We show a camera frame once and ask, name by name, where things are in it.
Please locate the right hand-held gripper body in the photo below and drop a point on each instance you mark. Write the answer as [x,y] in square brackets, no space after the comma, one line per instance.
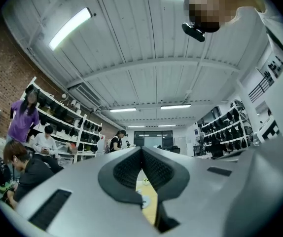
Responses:
[271,132]

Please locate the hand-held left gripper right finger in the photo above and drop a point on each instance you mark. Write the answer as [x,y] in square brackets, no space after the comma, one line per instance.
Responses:
[200,181]

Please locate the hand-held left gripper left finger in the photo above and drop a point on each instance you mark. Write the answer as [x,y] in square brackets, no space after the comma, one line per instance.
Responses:
[82,194]

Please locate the tall white shelving rack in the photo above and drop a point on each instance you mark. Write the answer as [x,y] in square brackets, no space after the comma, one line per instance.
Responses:
[240,130]

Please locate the clear plastic storage bin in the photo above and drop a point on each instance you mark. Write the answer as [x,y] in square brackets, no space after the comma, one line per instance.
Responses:
[66,160]

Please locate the black office chair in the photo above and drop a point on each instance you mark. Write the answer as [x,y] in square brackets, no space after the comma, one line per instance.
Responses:
[176,149]

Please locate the row of black bags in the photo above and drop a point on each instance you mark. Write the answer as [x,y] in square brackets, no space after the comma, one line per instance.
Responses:
[227,132]
[60,112]

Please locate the small green potted plant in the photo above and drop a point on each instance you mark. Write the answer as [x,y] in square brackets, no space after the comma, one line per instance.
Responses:
[146,181]

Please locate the narrow white shelving rack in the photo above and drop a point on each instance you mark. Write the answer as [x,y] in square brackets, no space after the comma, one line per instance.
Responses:
[92,133]

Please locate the dark glass partition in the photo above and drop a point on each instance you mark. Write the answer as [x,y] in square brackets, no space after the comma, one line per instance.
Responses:
[153,137]

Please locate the long ceiling light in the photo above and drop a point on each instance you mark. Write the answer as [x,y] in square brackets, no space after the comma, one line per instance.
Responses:
[122,109]
[166,125]
[175,106]
[136,126]
[70,28]

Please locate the wide white shelving rack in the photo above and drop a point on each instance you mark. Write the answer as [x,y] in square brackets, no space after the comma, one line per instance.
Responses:
[52,116]

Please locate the white lamp shade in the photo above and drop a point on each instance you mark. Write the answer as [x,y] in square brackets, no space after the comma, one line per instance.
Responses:
[77,106]
[73,103]

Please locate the person's white shirt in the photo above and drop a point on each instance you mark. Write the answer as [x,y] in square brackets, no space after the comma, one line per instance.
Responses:
[255,46]

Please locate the ceiling air conditioner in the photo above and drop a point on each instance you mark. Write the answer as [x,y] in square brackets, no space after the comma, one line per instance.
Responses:
[84,94]

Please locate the person's head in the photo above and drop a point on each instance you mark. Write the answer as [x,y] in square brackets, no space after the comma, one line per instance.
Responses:
[205,9]

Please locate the black head-worn camera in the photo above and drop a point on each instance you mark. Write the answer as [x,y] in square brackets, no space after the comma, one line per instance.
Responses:
[193,32]

